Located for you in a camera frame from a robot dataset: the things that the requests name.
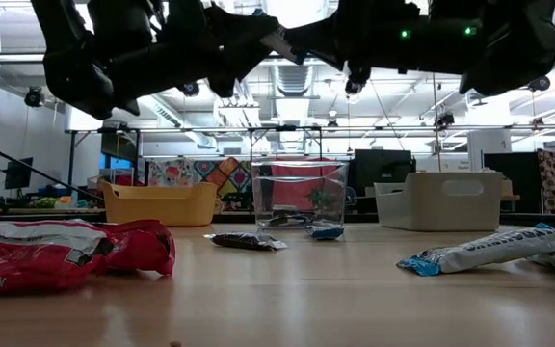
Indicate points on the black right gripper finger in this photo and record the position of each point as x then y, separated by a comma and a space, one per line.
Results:
335, 55
323, 31

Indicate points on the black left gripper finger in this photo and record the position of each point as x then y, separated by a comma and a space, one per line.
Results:
234, 60
244, 26

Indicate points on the red KitKat candy bar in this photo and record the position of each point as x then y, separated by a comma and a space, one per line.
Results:
142, 246
27, 260

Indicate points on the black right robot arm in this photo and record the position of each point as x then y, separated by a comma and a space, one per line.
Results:
509, 43

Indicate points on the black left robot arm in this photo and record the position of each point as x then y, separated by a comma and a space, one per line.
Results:
75, 72

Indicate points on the colourful patchwork quilt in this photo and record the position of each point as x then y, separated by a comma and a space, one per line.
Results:
229, 178

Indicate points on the black computer monitor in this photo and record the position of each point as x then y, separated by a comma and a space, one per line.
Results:
383, 168

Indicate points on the red cloth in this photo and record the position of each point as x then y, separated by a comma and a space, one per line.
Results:
297, 193

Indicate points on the clear plastic bin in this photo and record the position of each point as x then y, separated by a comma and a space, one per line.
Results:
258, 202

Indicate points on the white box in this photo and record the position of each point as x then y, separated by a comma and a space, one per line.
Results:
489, 149

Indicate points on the yellow plastic bin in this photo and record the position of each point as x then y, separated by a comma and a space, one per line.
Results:
162, 205

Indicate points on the grey plastic bin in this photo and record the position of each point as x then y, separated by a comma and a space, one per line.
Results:
427, 207

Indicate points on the black panel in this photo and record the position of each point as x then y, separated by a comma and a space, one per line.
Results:
523, 183

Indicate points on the small black monitor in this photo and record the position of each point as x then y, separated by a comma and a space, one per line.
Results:
17, 173

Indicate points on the ceiling air duct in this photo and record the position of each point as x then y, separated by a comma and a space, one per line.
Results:
292, 79

